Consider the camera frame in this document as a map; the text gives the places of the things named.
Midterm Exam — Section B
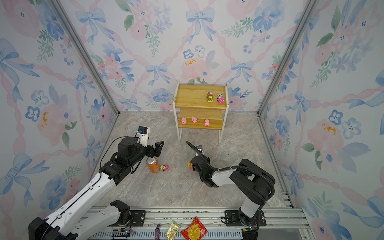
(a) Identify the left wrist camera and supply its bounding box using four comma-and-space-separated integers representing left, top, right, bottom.
136, 126, 151, 148

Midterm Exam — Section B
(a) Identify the wooden two-tier shelf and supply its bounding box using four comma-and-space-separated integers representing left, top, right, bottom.
172, 82, 229, 143

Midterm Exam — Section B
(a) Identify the aluminium front rail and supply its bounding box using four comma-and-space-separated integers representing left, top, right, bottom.
82, 207, 315, 240

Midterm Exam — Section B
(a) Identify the yellow green snack packet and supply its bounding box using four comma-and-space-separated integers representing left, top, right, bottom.
165, 221, 181, 240

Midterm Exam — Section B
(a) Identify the orange soda can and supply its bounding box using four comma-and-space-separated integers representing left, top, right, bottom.
146, 157, 160, 173

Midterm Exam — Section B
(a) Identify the grey green toy truck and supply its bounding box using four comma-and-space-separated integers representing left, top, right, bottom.
207, 92, 214, 103

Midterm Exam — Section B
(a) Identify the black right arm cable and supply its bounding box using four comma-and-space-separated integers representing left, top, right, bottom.
185, 140, 276, 199

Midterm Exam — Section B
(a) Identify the pink green toy truck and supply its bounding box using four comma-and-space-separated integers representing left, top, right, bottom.
160, 165, 170, 171

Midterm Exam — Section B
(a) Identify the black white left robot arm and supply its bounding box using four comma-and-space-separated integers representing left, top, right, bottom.
28, 137, 165, 240

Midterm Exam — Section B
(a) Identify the pink toy car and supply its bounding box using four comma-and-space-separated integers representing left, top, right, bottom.
217, 93, 225, 104

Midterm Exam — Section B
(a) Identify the purple small bottle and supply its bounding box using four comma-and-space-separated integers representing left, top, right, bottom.
155, 224, 161, 240

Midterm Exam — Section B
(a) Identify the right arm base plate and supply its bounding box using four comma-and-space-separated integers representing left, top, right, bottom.
221, 210, 267, 228

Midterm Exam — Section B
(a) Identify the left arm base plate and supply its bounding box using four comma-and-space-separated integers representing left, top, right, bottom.
109, 210, 146, 228

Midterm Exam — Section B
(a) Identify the red snack packet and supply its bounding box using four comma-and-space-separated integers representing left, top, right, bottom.
181, 217, 208, 240

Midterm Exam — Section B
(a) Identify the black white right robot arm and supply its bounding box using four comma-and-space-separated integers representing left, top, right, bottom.
189, 154, 276, 227

